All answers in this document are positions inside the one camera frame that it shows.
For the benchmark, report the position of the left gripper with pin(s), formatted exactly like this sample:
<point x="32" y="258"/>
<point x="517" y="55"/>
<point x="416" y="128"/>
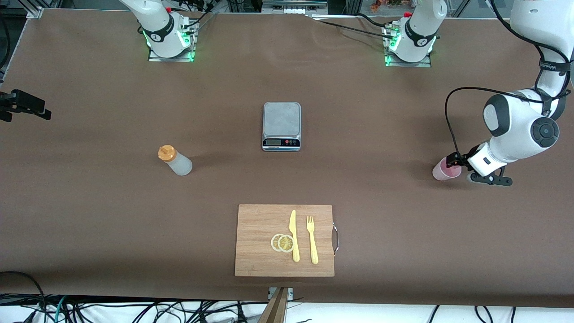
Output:
<point x="462" y="160"/>

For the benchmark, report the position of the pink plastic cup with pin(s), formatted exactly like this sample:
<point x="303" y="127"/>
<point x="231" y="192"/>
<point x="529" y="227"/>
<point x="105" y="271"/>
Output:
<point x="441" y="172"/>

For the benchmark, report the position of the translucent sauce bottle orange cap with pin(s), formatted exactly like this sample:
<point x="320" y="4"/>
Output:
<point x="179" y="165"/>

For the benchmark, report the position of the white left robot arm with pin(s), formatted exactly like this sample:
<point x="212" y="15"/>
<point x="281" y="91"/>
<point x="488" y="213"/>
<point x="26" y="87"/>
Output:
<point x="515" y="121"/>

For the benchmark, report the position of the yellow plastic fork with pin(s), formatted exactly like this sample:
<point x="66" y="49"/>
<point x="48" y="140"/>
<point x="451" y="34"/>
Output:
<point x="312" y="244"/>

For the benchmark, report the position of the yellow plastic knife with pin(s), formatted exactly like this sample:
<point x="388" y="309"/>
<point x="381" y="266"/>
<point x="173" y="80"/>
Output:
<point x="294" y="237"/>

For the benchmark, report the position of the silver digital kitchen scale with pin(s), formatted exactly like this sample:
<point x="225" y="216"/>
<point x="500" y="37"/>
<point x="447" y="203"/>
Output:
<point x="281" y="121"/>

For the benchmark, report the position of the lemon slice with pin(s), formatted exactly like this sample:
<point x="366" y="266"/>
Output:
<point x="273" y="242"/>
<point x="286" y="243"/>

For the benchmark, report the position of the aluminium frame corner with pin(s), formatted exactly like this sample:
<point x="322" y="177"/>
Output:
<point x="35" y="12"/>

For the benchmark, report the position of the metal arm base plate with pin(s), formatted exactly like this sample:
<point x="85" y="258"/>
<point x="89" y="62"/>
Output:
<point x="408" y="64"/>
<point x="172" y="58"/>

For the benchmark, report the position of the small metal bracket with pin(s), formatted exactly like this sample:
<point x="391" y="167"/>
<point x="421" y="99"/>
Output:
<point x="290" y="294"/>

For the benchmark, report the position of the grey metal rail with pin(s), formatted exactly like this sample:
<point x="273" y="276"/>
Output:
<point x="293" y="3"/>

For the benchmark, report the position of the wooden post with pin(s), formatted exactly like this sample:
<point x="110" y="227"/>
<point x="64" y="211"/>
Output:
<point x="276" y="312"/>

